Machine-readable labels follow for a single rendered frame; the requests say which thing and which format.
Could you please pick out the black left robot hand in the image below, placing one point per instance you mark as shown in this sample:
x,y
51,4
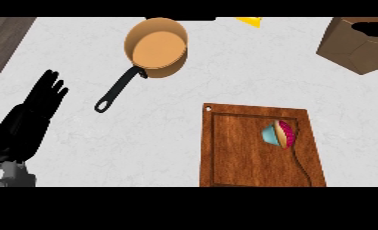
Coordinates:
x,y
34,114

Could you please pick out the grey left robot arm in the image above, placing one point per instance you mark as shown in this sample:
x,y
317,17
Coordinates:
x,y
15,175

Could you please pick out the brown wooden cutting board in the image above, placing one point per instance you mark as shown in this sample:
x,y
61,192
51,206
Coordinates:
x,y
246,150

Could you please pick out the brown cardboard box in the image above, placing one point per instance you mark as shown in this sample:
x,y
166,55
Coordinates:
x,y
350,45

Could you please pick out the dark wooden panel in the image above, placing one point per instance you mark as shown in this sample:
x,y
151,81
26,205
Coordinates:
x,y
11,35

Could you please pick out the yellow triangular object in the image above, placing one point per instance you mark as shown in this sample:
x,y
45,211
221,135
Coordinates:
x,y
252,21

